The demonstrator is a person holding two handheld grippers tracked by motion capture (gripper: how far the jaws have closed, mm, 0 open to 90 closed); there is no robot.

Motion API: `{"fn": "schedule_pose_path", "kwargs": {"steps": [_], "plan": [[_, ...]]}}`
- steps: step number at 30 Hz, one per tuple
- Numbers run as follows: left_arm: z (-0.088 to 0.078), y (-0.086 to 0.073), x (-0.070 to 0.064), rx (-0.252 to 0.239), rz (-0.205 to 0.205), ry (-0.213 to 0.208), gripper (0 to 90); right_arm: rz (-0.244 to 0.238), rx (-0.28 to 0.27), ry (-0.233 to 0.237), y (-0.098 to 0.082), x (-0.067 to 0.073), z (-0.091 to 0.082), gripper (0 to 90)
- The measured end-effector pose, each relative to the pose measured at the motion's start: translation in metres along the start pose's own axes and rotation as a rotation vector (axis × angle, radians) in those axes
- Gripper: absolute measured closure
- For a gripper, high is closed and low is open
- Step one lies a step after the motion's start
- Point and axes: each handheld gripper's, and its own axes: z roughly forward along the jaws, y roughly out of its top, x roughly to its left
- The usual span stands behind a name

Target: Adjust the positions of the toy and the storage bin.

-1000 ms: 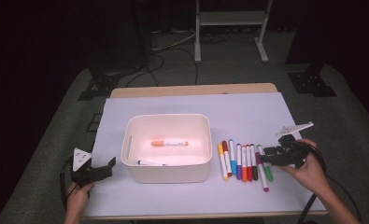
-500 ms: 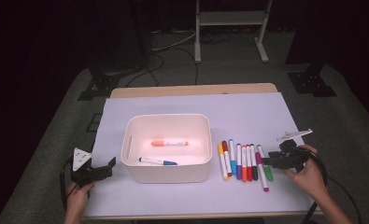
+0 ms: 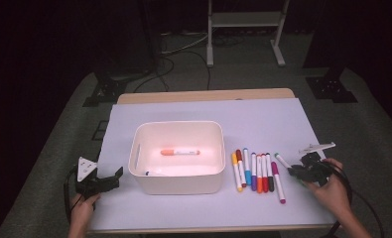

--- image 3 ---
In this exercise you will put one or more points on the white plastic storage box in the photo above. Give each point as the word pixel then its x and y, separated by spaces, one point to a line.
pixel 177 183

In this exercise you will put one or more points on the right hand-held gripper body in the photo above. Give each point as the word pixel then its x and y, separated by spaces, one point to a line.
pixel 316 172

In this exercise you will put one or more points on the black floor hatch frame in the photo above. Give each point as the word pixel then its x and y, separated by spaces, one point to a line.
pixel 100 130

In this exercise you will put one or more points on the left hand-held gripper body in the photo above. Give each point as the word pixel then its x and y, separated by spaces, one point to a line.
pixel 91 188

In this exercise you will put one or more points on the dark red marker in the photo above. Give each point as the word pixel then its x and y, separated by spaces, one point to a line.
pixel 240 167

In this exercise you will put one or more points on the person's right hand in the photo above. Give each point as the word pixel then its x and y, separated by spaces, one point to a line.
pixel 335 195

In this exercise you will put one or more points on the magenta marker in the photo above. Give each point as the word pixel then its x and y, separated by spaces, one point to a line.
pixel 278 181

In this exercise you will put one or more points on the green marker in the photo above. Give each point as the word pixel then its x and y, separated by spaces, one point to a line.
pixel 282 161

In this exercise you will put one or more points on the light blue marker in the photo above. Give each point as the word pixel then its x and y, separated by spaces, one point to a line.
pixel 247 175

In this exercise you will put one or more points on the black stand base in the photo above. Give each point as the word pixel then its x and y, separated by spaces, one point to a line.
pixel 105 91
pixel 330 89

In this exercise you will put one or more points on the person's left hand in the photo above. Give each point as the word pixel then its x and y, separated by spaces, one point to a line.
pixel 81 210

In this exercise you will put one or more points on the white table mat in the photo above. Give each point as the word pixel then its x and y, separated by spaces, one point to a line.
pixel 183 211

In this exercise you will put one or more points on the white metal stand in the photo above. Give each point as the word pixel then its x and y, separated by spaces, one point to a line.
pixel 243 19

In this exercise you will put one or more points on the purple marker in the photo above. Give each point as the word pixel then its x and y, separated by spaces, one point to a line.
pixel 253 181

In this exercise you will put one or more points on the orange marker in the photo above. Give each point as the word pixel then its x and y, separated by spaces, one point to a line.
pixel 259 185
pixel 170 152

